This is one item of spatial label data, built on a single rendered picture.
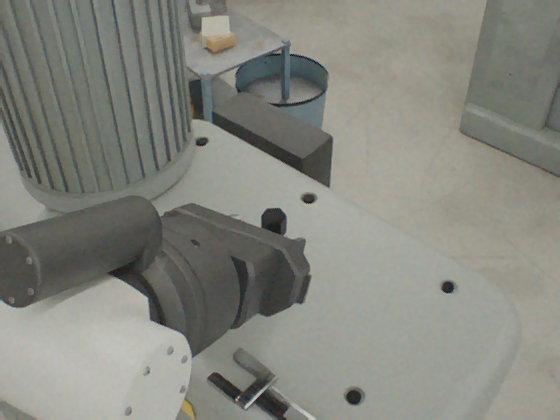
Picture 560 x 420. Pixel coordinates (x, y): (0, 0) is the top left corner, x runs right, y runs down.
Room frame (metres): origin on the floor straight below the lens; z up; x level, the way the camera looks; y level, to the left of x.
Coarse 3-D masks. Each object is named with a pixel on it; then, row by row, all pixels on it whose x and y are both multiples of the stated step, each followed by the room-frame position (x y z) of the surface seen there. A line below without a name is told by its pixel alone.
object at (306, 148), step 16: (240, 96) 0.89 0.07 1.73; (224, 112) 0.85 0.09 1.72; (240, 112) 0.85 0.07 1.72; (256, 112) 0.85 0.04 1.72; (272, 112) 0.85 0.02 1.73; (224, 128) 0.84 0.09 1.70; (240, 128) 0.81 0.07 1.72; (256, 128) 0.80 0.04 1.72; (272, 128) 0.80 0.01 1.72; (288, 128) 0.80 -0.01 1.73; (304, 128) 0.80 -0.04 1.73; (256, 144) 0.79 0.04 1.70; (272, 144) 0.77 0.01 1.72; (288, 144) 0.76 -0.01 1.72; (304, 144) 0.76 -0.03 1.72; (320, 144) 0.77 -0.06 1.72; (288, 160) 0.75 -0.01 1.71; (304, 160) 0.73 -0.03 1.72; (320, 160) 0.76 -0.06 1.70; (320, 176) 0.76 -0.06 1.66
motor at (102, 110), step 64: (0, 0) 0.45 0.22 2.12; (64, 0) 0.45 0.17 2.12; (128, 0) 0.48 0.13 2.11; (0, 64) 0.46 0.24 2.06; (64, 64) 0.44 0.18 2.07; (128, 64) 0.46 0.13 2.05; (64, 128) 0.44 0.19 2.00; (128, 128) 0.46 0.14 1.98; (192, 128) 0.55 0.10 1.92; (64, 192) 0.44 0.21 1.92; (128, 192) 0.45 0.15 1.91
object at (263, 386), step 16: (240, 352) 0.28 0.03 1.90; (256, 368) 0.26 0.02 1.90; (224, 384) 0.25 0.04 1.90; (256, 384) 0.25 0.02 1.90; (272, 384) 0.25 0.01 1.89; (240, 400) 0.24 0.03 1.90; (256, 400) 0.24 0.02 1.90; (272, 400) 0.24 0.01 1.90; (288, 400) 0.24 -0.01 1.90; (272, 416) 0.22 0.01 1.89; (288, 416) 0.22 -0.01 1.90; (304, 416) 0.22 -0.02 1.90
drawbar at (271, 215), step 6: (270, 210) 0.38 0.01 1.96; (276, 210) 0.38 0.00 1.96; (282, 210) 0.38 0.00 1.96; (264, 216) 0.37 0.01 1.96; (270, 216) 0.37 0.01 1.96; (276, 216) 0.37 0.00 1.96; (282, 216) 0.37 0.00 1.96; (264, 222) 0.37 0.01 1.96; (270, 222) 0.37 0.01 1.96; (276, 222) 0.37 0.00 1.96; (282, 222) 0.37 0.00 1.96; (264, 228) 0.37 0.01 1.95; (270, 228) 0.37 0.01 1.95; (276, 228) 0.37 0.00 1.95; (282, 228) 0.37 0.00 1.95; (282, 234) 0.37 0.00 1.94
